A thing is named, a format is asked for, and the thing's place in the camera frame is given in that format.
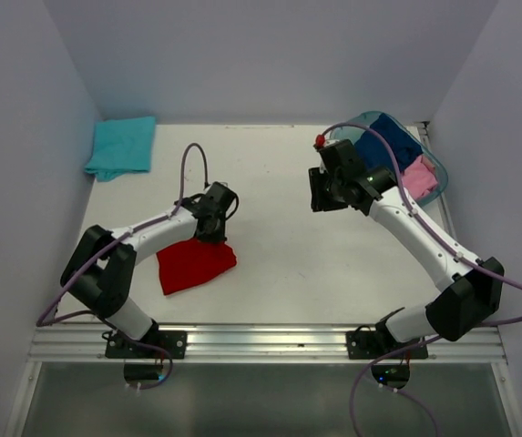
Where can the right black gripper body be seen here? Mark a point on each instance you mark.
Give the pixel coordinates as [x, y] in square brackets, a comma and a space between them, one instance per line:
[326, 192]

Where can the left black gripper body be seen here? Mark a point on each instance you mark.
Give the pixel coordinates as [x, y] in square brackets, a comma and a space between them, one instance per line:
[218, 232]

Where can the red t shirt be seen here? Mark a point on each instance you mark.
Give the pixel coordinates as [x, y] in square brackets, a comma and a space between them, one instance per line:
[192, 263]

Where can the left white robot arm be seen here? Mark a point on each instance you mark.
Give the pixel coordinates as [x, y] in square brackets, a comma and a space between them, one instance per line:
[99, 273]

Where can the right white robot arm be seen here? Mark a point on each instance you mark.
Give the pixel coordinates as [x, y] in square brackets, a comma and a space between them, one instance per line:
[469, 288]

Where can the navy blue t shirt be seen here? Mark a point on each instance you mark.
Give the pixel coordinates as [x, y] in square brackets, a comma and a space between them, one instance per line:
[373, 153]

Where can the teal plastic basket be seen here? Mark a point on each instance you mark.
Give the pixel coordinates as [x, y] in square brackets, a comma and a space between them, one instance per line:
[353, 133]

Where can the pink t shirt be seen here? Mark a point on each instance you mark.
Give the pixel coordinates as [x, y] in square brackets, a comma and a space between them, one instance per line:
[419, 178]

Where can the folded teal t shirt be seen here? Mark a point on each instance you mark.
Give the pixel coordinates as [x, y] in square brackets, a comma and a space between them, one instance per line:
[121, 147]

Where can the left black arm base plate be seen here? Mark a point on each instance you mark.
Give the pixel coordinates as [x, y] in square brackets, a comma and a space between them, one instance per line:
[156, 345]

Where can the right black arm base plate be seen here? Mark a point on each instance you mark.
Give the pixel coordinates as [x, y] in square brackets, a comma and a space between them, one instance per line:
[367, 343]

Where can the aluminium mounting rail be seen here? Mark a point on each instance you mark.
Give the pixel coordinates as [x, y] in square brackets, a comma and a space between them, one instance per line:
[261, 343]

